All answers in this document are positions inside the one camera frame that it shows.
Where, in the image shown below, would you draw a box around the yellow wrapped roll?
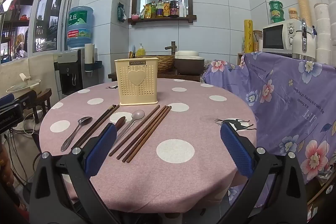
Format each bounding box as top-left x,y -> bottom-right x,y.
244,20 -> 254,54

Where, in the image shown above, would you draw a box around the wooden chair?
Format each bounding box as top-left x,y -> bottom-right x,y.
24,88 -> 53,125

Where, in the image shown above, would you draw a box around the wooden framed mirror shelf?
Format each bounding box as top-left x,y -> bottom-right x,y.
128,0 -> 197,25

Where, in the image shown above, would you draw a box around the black cable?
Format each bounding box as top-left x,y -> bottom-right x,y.
4,131 -> 30,188

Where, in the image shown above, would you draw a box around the tilted white panel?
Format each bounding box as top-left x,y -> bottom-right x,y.
1,0 -> 18,14

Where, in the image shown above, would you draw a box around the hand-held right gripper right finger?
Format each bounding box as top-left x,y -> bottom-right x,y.
220,123 -> 309,224

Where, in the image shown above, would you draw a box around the white electric kettle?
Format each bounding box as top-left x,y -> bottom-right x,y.
292,20 -> 318,62

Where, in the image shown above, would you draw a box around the brown wooden spoon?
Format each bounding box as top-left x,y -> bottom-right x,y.
115,116 -> 127,135

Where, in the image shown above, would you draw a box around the pink polka-dot tablecloth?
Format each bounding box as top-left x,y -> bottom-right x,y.
39,78 -> 259,214

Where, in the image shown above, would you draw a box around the glass pot lid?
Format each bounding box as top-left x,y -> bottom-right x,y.
6,73 -> 42,93

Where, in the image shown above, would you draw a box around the stack of paper cups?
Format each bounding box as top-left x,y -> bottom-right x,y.
84,43 -> 95,72

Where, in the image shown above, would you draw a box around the yellow soap bottle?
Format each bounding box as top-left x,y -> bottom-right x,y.
135,43 -> 146,57

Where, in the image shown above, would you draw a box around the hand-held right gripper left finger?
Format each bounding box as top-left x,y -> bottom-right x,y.
29,123 -> 124,224

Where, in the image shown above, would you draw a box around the white microwave oven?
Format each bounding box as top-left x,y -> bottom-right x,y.
262,20 -> 302,54

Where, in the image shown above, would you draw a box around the grey water dispenser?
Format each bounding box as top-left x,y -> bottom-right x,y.
54,48 -> 88,97

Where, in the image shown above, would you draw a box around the bronze faucet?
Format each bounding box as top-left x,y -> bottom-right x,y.
165,41 -> 177,56

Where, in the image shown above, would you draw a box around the beige cloth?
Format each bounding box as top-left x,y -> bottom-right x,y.
0,53 -> 63,114

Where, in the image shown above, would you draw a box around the glass jar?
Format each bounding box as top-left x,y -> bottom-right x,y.
253,30 -> 263,52

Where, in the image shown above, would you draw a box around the green packet on wall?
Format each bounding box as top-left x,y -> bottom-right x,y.
117,2 -> 127,22

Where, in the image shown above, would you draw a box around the dark soy sauce bottle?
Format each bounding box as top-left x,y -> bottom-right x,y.
169,0 -> 179,17

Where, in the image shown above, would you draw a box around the yellow seasoning pouch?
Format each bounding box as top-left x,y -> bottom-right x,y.
144,2 -> 153,19

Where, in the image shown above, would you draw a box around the white and brown rice cooker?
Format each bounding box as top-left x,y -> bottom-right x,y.
174,50 -> 206,75

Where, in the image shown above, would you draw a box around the blue water jug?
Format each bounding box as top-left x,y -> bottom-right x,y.
66,6 -> 94,50

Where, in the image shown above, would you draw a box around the reddish brown chopstick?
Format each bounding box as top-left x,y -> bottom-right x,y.
108,105 -> 160,157
121,106 -> 170,162
116,105 -> 167,160
126,106 -> 172,164

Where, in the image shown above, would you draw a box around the silver metal spoon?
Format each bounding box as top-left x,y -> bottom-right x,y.
114,110 -> 145,144

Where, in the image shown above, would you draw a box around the yellow lidded jar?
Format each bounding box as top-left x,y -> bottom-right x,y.
288,7 -> 300,21

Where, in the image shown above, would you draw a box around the blue-grey cup holder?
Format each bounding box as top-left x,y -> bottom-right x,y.
85,60 -> 103,74

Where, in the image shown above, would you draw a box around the cream plastic utensil holder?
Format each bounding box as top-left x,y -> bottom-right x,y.
114,57 -> 159,106

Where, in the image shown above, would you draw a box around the purple floral cloth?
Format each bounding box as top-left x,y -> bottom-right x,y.
203,52 -> 336,209

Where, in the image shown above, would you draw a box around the dark brown chopstick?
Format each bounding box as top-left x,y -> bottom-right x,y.
79,105 -> 120,148
71,105 -> 117,149

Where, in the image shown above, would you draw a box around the window with white frame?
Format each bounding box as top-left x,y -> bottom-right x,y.
0,0 -> 75,64

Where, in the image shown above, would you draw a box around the person's left forearm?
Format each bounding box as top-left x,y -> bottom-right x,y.
0,144 -> 15,211

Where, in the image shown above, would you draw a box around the stacks of white paper cups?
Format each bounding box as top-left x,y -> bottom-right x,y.
314,0 -> 336,67

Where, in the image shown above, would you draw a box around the woven basket wash basin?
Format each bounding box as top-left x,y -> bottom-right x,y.
135,55 -> 176,72

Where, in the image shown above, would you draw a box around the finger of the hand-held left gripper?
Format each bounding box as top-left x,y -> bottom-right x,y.
0,93 -> 15,108

